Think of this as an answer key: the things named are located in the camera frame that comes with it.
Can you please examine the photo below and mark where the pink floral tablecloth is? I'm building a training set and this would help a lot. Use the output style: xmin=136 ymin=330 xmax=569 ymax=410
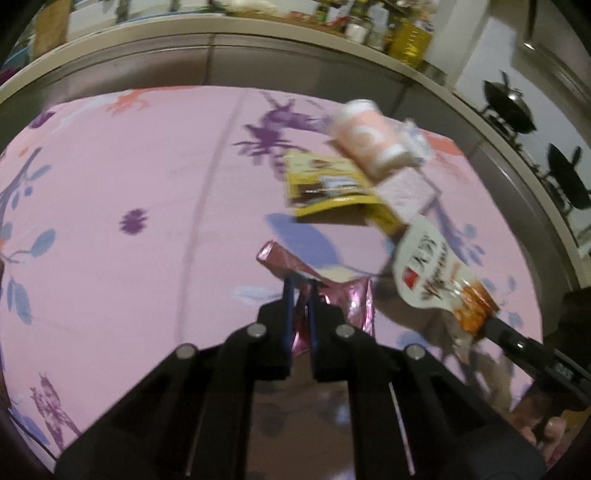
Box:
xmin=1 ymin=87 xmax=546 ymax=479

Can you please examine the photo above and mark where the red foil snack wrapper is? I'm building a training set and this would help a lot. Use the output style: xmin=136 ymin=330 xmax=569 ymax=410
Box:
xmin=256 ymin=240 xmax=375 ymax=357

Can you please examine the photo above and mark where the white sauce pouch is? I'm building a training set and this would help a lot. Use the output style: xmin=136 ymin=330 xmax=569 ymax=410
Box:
xmin=392 ymin=215 xmax=499 ymax=339

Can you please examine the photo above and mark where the wooden cutting board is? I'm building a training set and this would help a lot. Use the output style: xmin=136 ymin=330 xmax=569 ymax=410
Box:
xmin=32 ymin=0 xmax=73 ymax=59

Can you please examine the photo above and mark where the yellow snack bag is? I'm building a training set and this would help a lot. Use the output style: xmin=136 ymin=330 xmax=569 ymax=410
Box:
xmin=283 ymin=150 xmax=407 ymax=237

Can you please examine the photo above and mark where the person right hand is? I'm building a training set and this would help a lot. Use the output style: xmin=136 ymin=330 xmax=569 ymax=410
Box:
xmin=511 ymin=403 xmax=586 ymax=468

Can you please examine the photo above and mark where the brown paper box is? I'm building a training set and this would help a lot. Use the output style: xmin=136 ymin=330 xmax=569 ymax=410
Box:
xmin=375 ymin=167 xmax=441 ymax=223

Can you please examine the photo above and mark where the yellow oil bottle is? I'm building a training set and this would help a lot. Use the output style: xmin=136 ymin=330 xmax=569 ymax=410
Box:
xmin=388 ymin=19 xmax=433 ymax=69

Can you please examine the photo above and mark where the pink paper cup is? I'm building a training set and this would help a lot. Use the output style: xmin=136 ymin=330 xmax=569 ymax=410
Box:
xmin=329 ymin=99 xmax=414 ymax=181

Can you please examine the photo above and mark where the black wok on stove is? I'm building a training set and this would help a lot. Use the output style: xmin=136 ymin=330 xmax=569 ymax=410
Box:
xmin=481 ymin=70 xmax=537 ymax=134

